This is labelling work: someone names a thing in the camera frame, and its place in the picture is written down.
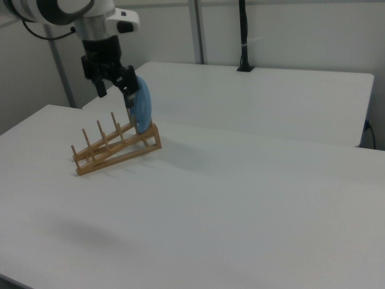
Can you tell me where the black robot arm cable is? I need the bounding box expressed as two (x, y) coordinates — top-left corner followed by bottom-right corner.
(22, 19), (76, 40)

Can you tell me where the blue plate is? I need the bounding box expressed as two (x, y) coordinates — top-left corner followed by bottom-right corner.
(129, 75), (153, 133)

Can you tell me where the black camera pole with base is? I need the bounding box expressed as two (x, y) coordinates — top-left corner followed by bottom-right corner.
(236, 0), (256, 72)

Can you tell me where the wooden plate rack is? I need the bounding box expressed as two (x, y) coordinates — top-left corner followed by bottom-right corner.
(70, 111), (162, 177)

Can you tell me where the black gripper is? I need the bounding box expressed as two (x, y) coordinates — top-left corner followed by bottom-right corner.
(80, 35), (140, 110)

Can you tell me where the grey metal frame post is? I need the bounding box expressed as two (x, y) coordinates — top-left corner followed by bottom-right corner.
(44, 23), (76, 108)
(188, 0), (209, 64)

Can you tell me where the black cable beside table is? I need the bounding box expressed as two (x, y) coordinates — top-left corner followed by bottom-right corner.
(368, 121), (377, 150)

